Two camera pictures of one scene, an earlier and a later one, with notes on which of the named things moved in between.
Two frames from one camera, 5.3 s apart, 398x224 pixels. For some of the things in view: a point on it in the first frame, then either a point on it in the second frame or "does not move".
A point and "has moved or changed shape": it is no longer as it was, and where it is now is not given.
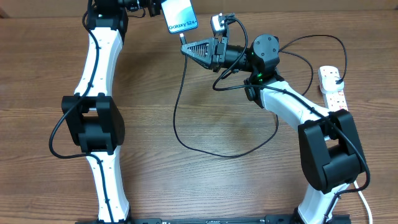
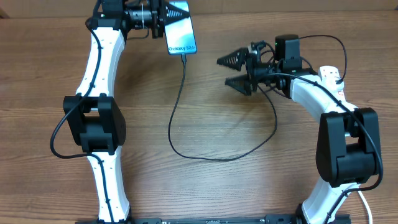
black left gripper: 155,6 → 172,14
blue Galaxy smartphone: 180,15 has moved or changed shape
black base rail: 272,219 does not move
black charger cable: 277,116 → 261,85
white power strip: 333,93 does not move
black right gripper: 206,56 → 248,83
